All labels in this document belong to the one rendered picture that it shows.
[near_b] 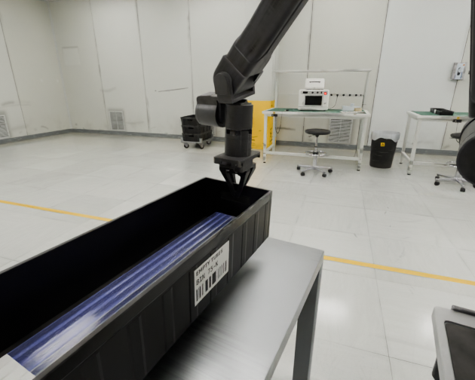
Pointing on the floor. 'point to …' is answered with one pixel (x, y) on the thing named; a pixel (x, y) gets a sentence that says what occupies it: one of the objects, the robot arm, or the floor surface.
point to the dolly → (194, 132)
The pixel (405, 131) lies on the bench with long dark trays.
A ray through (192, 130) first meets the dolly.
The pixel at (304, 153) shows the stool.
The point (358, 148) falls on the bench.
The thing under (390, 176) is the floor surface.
